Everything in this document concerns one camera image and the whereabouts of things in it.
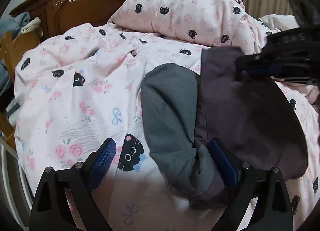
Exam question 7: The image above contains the wooden chair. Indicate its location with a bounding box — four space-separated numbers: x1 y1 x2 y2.
1 30 40 151

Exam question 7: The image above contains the blue grey clothes pile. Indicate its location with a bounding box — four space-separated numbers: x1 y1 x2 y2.
1 12 43 113

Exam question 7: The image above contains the purple grey hooded jacket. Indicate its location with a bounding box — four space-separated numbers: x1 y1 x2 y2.
140 47 308 209

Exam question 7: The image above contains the pink cat print duvet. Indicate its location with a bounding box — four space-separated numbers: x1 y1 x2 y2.
15 0 319 230

